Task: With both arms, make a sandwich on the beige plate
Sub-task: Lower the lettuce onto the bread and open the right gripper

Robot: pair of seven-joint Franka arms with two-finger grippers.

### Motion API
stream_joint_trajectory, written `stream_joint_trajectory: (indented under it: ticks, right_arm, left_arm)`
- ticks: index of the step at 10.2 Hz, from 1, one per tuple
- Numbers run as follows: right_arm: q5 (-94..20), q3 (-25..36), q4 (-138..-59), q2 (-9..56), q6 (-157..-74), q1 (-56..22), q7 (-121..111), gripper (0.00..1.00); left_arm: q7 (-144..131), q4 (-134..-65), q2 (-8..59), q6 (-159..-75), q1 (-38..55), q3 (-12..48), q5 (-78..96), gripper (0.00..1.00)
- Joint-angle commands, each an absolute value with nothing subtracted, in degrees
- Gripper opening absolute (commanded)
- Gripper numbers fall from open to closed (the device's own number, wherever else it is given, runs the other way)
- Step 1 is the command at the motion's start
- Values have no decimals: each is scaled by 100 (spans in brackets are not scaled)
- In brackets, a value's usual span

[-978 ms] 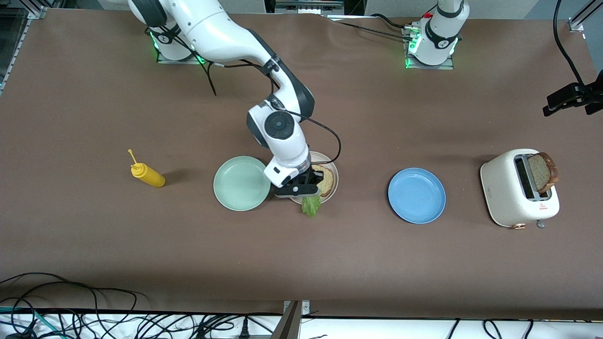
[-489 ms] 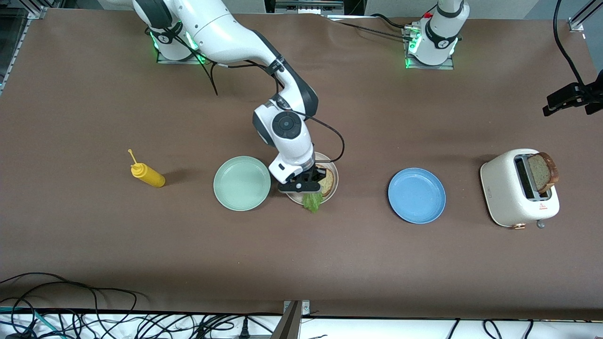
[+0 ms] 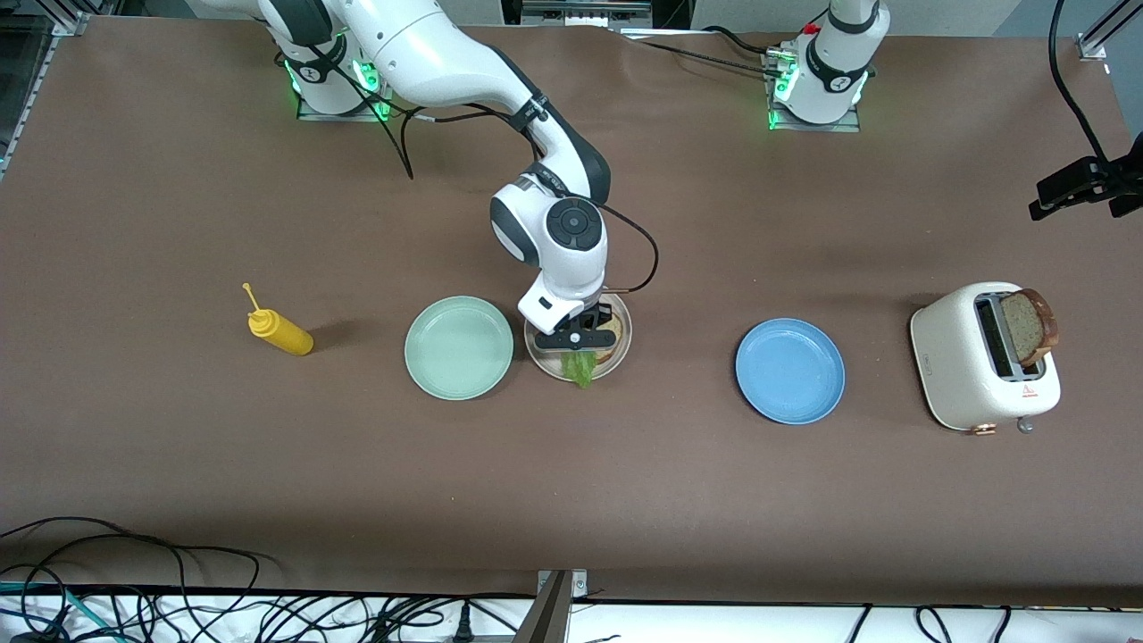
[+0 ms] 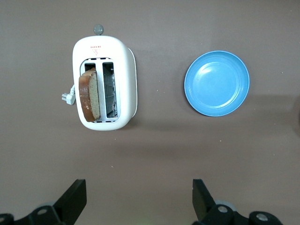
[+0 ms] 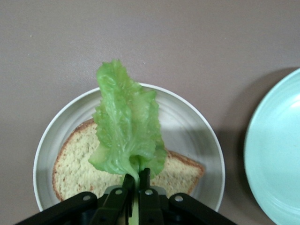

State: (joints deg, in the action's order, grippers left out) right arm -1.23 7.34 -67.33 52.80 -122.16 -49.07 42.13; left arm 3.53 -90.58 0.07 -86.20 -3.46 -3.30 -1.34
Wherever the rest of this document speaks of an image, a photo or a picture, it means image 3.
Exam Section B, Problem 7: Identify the light-crumb bread slice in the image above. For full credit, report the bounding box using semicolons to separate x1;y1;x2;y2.
534;313;623;365

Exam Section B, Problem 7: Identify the yellow mustard squeeze bottle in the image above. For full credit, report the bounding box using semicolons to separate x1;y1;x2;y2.
242;283;315;357

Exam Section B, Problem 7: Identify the beige plate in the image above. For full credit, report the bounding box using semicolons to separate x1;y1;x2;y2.
523;293;633;383

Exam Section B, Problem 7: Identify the green plate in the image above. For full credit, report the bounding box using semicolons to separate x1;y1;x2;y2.
404;296;515;401

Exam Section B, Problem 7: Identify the blue plate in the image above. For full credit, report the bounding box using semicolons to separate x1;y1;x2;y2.
735;318;847;426

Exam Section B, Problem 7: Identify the dark-crumb bread slice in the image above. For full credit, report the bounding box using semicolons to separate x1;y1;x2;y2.
998;288;1061;367

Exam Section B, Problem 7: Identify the white two-slot toaster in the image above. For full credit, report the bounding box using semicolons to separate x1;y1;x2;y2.
910;281;1063;432

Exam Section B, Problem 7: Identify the black and silver equipment rack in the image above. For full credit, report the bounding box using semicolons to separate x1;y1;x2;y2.
500;0;693;32

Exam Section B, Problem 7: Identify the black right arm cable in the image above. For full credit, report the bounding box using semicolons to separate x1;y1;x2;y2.
357;54;660;294

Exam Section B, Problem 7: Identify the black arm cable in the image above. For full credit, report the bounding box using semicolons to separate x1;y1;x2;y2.
357;54;660;294
1049;0;1117;166

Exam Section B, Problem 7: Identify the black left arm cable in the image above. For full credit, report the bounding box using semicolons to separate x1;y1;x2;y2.
1049;0;1117;166

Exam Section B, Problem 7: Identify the aluminium corner frame profile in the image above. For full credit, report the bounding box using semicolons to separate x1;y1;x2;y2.
1076;0;1143;62

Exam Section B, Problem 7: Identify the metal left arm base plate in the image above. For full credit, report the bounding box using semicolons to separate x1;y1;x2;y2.
766;49;863;133

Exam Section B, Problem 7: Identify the black cable on table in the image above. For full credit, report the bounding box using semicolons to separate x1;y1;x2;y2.
625;25;796;77

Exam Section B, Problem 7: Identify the metal table edge bracket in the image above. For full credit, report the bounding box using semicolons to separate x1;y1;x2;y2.
513;569;590;643

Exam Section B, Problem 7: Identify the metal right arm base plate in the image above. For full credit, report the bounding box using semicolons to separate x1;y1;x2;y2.
296;38;400;122

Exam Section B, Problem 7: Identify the long looped black cable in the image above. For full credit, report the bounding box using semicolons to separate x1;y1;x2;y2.
0;516;262;617

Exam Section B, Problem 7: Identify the curled black cable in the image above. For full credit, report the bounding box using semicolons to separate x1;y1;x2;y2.
915;605;1014;643

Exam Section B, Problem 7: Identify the teal cable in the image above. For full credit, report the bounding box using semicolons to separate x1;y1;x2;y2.
0;580;108;643

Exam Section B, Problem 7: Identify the grey aluminium frame enclosure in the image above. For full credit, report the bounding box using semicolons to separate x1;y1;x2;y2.
0;0;90;180

